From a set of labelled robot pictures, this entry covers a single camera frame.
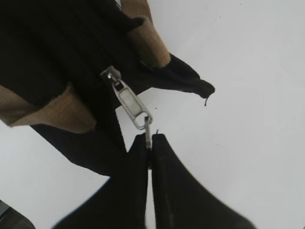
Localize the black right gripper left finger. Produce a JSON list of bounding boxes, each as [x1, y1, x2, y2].
[[54, 134, 149, 229]]

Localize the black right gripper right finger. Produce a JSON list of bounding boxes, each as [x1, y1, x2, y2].
[[151, 134, 255, 229]]

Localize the silver zipper pull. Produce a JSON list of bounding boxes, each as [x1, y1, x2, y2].
[[100, 65, 153, 151]]

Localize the black canvas tote bag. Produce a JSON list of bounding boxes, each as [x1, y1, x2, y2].
[[0, 0, 215, 177]]

